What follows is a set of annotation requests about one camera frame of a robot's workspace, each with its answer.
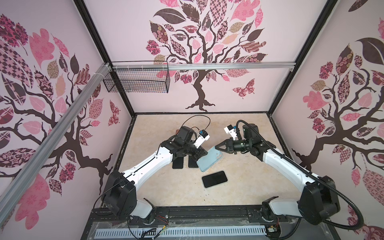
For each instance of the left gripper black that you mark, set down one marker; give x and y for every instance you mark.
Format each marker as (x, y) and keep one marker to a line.
(200, 152)

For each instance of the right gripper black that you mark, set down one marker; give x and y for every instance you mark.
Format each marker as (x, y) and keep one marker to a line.
(229, 144)

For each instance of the light blue phone case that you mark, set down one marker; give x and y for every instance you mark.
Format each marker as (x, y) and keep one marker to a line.
(207, 161)

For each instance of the black smartphone from pink case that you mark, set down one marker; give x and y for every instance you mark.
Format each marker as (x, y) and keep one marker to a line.
(178, 163)

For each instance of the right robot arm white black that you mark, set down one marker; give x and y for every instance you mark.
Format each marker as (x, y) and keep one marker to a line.
(317, 202)

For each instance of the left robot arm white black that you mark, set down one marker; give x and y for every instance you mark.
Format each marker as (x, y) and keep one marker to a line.
(120, 196)

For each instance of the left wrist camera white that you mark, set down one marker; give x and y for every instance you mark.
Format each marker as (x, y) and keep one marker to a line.
(203, 136)

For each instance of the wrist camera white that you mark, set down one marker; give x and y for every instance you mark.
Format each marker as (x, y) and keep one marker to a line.
(203, 136)
(232, 131)

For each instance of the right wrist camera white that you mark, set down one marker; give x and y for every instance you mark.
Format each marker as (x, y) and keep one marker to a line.
(232, 131)

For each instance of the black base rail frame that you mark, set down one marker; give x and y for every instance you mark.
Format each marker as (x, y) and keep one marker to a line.
(284, 228)

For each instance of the black wire basket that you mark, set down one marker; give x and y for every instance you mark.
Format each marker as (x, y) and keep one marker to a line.
(138, 77)

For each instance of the white slotted cable duct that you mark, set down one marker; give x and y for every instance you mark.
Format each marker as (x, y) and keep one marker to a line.
(178, 232)

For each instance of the aluminium rail back wall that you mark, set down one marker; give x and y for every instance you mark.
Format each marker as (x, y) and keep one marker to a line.
(212, 66)

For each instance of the aluminium rail wall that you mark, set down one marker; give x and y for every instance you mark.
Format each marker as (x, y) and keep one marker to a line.
(23, 180)
(212, 66)

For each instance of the aluminium rail left wall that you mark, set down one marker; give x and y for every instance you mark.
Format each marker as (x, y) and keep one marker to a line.
(23, 180)

